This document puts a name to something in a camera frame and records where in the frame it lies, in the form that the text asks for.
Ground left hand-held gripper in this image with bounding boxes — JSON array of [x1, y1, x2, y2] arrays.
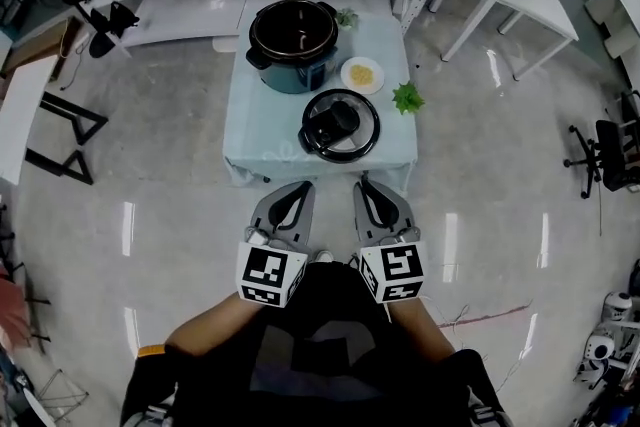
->
[[234, 179, 317, 310]]

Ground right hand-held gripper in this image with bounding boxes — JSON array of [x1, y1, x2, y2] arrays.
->
[[352, 179, 427, 305]]

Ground black glass pot lid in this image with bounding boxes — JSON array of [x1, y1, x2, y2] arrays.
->
[[298, 88, 381, 164]]

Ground dark blue pressure cooker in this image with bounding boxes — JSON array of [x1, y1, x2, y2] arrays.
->
[[244, 0, 341, 95]]

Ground person's left forearm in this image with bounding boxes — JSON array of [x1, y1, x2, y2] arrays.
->
[[164, 292, 266, 356]]

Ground person's right forearm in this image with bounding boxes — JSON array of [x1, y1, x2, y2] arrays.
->
[[387, 297, 459, 356]]

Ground table with light blue cloth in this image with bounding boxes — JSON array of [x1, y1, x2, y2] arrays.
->
[[222, 9, 419, 189]]

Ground bright green small plant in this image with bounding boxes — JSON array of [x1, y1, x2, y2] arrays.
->
[[391, 81, 426, 116]]

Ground white round plate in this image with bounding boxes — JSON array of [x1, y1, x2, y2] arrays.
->
[[340, 56, 385, 95]]

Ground yellow noodles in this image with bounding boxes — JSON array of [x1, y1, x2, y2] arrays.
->
[[349, 64, 375, 86]]

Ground person's black clothed torso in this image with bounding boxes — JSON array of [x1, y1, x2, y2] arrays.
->
[[119, 259, 516, 427]]

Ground pale plant in white pot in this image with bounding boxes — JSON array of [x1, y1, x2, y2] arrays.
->
[[333, 7, 359, 34]]

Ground black office chair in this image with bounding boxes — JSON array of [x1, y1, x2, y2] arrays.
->
[[563, 89, 640, 201]]

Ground white round robot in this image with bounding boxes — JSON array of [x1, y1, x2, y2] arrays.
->
[[582, 332, 614, 376], [602, 292, 636, 324]]

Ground pink cloth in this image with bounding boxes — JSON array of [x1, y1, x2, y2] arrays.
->
[[0, 275, 32, 352]]

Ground white desk with black legs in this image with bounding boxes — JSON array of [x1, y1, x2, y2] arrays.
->
[[0, 52, 110, 187]]

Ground metal folding stand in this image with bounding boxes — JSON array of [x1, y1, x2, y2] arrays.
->
[[22, 367, 91, 426]]

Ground white side desk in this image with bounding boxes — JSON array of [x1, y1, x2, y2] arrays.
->
[[583, 0, 640, 66]]

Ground pink floor cable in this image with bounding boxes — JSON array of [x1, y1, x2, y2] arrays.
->
[[437, 302, 534, 331]]

